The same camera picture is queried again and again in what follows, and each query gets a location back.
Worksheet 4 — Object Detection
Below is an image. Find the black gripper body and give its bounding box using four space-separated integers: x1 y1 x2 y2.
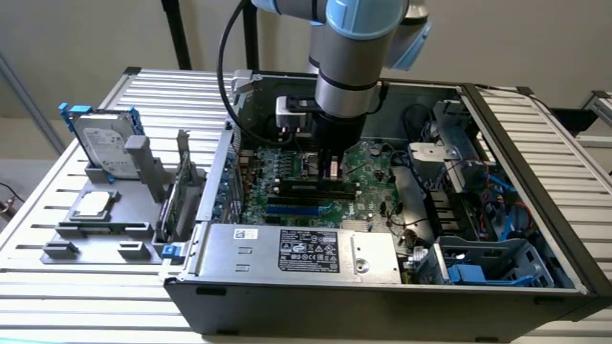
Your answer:
310 112 365 157

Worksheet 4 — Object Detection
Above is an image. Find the grey parts rack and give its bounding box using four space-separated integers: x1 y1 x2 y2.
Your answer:
38 135 208 265

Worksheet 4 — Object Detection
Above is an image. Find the blue disk bay caddy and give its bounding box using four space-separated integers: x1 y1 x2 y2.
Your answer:
420 235 558 288

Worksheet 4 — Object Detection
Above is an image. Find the silver power supply unit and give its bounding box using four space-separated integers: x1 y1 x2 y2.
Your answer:
192 223 401 285

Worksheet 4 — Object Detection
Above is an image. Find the silver CPU chip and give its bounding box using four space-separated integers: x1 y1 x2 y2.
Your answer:
76 191 117 217

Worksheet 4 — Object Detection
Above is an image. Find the black metal stand pole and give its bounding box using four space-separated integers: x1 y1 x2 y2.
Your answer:
241 0 261 72
160 0 193 71

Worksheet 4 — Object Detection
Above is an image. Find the black box beside table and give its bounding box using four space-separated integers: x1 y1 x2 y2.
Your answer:
549 107 598 137

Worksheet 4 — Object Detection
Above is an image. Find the blue SATA wire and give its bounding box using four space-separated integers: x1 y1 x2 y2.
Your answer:
480 171 534 242

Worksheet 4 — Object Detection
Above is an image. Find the CPU socket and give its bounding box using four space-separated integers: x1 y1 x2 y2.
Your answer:
293 151 324 177

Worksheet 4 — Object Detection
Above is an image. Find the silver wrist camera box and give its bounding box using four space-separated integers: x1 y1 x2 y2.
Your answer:
274 95 316 130

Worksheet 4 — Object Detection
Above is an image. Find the black open PC case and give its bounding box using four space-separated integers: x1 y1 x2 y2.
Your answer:
160 70 612 340

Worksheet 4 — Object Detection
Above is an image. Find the green motherboard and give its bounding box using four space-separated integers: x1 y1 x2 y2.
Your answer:
236 138 408 237

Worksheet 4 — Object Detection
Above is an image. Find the silver hard disk drive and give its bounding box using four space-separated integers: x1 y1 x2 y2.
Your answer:
70 113 140 180

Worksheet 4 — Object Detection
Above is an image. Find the green graphics card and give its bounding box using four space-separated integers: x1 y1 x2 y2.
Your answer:
157 129 193 241

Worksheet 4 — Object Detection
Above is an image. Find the black RAM slot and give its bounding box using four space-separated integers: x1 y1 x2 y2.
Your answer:
276 189 356 201
278 180 358 192

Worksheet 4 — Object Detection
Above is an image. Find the blue expansion slot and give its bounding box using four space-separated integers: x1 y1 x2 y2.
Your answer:
265 204 324 216

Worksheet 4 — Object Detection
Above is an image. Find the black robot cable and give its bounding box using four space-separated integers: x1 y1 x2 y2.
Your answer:
216 0 290 144

